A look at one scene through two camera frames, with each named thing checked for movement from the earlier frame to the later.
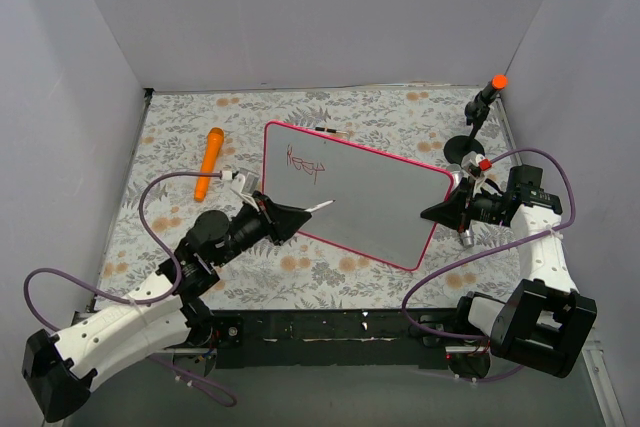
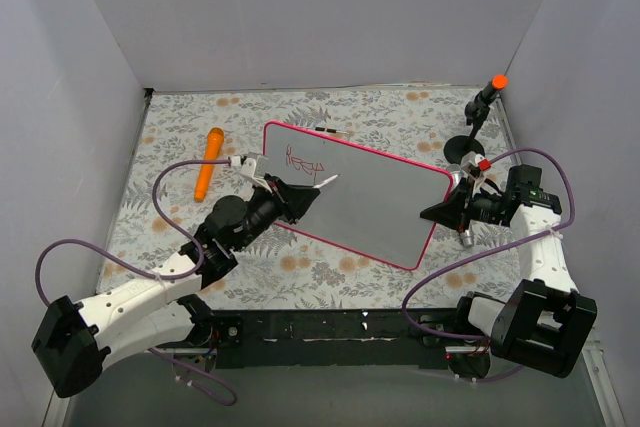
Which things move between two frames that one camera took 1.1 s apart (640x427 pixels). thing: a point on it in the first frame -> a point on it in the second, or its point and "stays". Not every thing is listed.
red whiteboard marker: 319,205 -> 326,181
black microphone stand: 457,147 stays
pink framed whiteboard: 379,194 stays
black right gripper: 465,207 stays
